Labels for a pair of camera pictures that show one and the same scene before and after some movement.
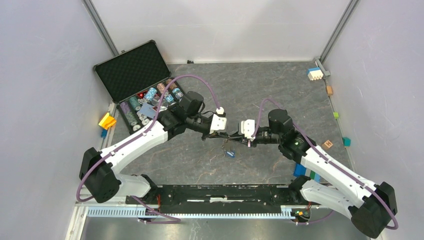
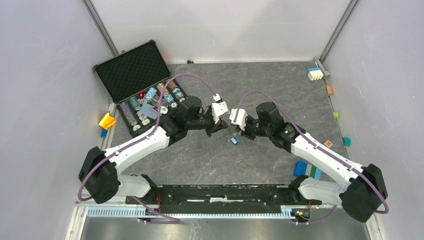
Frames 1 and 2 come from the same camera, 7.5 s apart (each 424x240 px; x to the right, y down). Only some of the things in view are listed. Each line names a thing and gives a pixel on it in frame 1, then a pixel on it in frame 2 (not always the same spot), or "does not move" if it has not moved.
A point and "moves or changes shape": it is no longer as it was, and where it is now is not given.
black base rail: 218,199 does not move
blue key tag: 231,153 moves or changes shape
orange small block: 329,90 does not move
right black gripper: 242,139 -> 248,119
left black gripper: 214,134 -> 214,127
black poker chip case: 139,81 does not move
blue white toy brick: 314,73 does not move
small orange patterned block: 327,145 does not move
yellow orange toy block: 107,121 does not move
